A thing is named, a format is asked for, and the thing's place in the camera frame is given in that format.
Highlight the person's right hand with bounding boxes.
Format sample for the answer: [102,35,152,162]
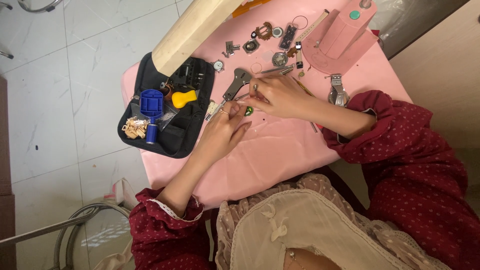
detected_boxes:
[243,75,320,124]

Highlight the silver metal watch bracelet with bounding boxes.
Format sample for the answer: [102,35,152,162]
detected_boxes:
[328,74,350,107]

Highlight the pile of beige small parts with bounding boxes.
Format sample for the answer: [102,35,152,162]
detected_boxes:
[122,116,151,140]

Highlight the round silver watch case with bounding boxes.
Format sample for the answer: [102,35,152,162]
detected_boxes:
[271,52,289,68]

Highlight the orange flat object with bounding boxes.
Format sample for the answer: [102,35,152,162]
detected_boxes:
[231,0,271,19]

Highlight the metal chair frame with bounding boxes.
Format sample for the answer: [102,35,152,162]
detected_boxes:
[0,202,133,270]

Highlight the pink stand with base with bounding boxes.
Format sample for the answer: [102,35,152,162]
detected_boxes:
[301,0,380,75]

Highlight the beige lace scarf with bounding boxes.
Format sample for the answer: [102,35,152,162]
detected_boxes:
[215,173,452,270]

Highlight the hexagonal silver watch case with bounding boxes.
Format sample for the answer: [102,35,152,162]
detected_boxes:
[242,38,260,54]

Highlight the small metal bracket part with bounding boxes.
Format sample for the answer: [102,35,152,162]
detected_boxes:
[221,40,241,59]

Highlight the black and white strap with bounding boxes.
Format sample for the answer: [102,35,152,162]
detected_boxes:
[295,41,304,70]

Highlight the brown wooden furniture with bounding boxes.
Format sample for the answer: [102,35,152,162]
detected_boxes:
[0,75,18,270]

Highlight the black tool pouch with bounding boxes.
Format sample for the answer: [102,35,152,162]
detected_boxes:
[117,52,216,159]

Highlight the black watch case holder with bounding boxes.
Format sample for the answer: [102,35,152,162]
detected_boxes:
[169,57,206,89]

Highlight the brown gear-shaped watch part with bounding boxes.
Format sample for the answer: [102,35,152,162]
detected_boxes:
[251,21,274,41]

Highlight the person's left hand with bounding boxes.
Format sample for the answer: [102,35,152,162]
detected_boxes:
[194,100,253,160]

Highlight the beige watch strap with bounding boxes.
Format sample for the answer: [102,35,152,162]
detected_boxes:
[294,9,330,44]

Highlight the grey plastic sheet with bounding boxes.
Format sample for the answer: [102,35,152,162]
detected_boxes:
[369,0,470,60]

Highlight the pink table cover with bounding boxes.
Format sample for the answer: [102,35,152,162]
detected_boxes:
[121,0,413,211]

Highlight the beige wooden board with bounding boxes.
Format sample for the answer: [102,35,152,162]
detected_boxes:
[151,0,245,78]

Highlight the maroon dotted top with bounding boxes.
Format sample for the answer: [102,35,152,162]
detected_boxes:
[128,89,480,270]

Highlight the silver watch case wrench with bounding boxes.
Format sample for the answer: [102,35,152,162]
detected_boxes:
[204,68,253,121]

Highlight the yellow case opener knob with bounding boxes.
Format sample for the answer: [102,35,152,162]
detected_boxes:
[172,89,198,109]

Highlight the silver metal screwdriver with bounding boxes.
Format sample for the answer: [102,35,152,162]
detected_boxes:
[258,64,295,75]

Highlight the brown leather strap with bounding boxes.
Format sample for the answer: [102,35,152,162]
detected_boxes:
[160,82,175,102]

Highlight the clear packet of dark parts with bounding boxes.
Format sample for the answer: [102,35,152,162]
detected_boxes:
[278,23,299,52]

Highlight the clear bag of pins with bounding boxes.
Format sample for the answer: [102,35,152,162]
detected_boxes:
[157,110,178,132]

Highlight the chrome chair legs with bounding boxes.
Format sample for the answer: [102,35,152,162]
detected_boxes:
[0,0,64,60]

